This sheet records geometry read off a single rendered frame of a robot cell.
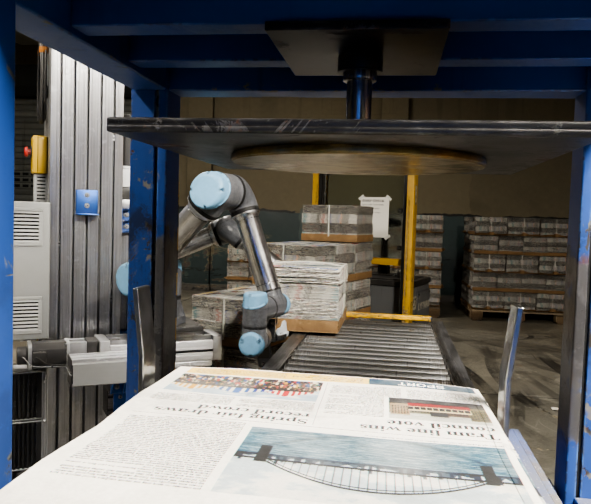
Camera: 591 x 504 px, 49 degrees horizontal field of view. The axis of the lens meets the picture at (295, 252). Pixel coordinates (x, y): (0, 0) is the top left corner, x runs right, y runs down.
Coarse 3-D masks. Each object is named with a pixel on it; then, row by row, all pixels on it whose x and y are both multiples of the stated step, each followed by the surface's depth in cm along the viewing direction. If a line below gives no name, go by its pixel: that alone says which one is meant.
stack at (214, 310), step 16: (240, 288) 334; (256, 288) 336; (352, 288) 388; (192, 304) 302; (208, 304) 298; (224, 304) 293; (240, 304) 290; (352, 304) 388; (208, 320) 298; (224, 320) 295; (240, 320) 290; (224, 336) 295; (240, 336) 291; (224, 352) 295; (240, 352) 291; (272, 352) 298; (240, 368) 292; (256, 368) 288
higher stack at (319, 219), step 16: (304, 208) 404; (320, 208) 399; (336, 208) 394; (352, 208) 389; (368, 208) 405; (304, 224) 404; (320, 224) 399; (336, 224) 394; (352, 224) 390; (368, 224) 406; (368, 256) 407; (368, 288) 413; (368, 304) 412; (368, 320) 414
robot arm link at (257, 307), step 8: (248, 296) 194; (256, 296) 194; (264, 296) 195; (248, 304) 194; (256, 304) 194; (264, 304) 195; (272, 304) 200; (248, 312) 194; (256, 312) 194; (264, 312) 195; (272, 312) 200; (248, 320) 194; (256, 320) 194; (264, 320) 195; (248, 328) 194; (256, 328) 194; (264, 328) 196
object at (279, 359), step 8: (296, 336) 219; (304, 336) 220; (288, 344) 205; (296, 344) 206; (280, 352) 193; (288, 352) 193; (272, 360) 182; (280, 360) 182; (264, 368) 172; (272, 368) 172; (280, 368) 173
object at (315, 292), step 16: (288, 272) 225; (304, 272) 224; (320, 272) 223; (336, 272) 222; (288, 288) 225; (304, 288) 224; (320, 288) 223; (336, 288) 222; (304, 304) 225; (320, 304) 224; (336, 304) 223; (336, 320) 223
